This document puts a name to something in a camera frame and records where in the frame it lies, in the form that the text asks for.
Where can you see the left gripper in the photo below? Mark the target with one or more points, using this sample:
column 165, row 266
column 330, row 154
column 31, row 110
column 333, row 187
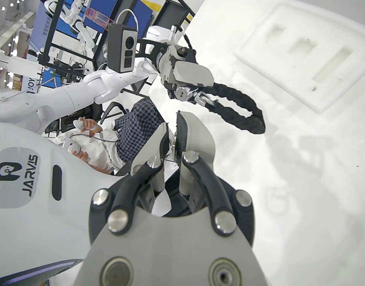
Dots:
column 167, row 63

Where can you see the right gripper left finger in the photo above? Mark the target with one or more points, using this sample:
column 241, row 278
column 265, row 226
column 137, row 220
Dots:
column 149, row 150

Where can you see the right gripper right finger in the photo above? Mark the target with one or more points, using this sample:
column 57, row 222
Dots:
column 197, row 144

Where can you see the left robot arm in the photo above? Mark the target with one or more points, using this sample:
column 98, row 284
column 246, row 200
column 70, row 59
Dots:
column 75, row 93

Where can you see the person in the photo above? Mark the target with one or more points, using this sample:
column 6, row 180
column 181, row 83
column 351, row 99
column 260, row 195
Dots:
column 135, row 129

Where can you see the white foam tray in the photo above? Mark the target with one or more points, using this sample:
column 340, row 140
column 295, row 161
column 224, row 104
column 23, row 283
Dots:
column 313, row 49

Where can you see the robot body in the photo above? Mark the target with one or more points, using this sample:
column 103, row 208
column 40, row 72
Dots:
column 36, row 224

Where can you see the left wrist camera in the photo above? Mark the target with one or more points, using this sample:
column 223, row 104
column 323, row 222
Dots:
column 123, row 47

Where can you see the black metal frame rack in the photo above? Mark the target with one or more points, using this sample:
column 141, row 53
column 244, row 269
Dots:
column 61, row 1

